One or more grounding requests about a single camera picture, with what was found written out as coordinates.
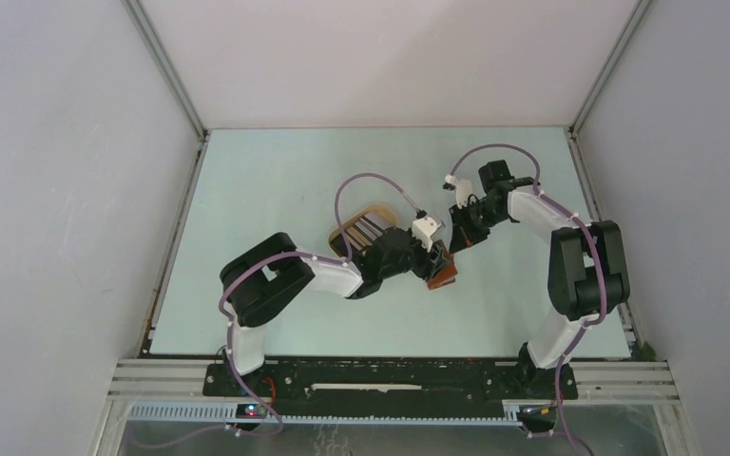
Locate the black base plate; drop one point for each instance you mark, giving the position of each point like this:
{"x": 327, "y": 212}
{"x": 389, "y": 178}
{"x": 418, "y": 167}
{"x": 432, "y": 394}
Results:
{"x": 393, "y": 387}

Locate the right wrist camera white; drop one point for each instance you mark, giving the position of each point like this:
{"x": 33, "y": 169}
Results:
{"x": 461, "y": 188}

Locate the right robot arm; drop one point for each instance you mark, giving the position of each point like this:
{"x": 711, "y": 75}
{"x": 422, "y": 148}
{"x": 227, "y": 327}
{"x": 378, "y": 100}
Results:
{"x": 586, "y": 274}

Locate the aluminium frame rail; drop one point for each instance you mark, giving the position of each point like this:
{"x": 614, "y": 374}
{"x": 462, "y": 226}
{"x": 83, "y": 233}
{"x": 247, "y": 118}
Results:
{"x": 171, "y": 389}

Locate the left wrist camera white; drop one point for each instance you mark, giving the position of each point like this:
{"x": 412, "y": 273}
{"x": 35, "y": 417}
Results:
{"x": 425, "y": 228}

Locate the beige oval tray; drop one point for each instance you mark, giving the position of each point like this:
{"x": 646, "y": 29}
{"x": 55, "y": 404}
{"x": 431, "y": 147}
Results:
{"x": 381, "y": 207}

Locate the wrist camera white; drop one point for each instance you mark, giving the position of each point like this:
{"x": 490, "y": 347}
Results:
{"x": 461, "y": 188}
{"x": 425, "y": 228}

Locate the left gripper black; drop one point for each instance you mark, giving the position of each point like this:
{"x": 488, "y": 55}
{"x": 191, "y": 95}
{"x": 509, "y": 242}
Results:
{"x": 428, "y": 269}

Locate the brown leather card holder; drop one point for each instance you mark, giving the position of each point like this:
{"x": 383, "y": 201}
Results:
{"x": 444, "y": 275}

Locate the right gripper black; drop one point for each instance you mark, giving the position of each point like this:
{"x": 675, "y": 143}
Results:
{"x": 463, "y": 236}

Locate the small circuit board led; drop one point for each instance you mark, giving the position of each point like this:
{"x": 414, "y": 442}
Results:
{"x": 251, "y": 411}

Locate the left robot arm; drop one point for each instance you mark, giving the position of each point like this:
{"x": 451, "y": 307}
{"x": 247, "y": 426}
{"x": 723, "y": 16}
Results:
{"x": 258, "y": 285}

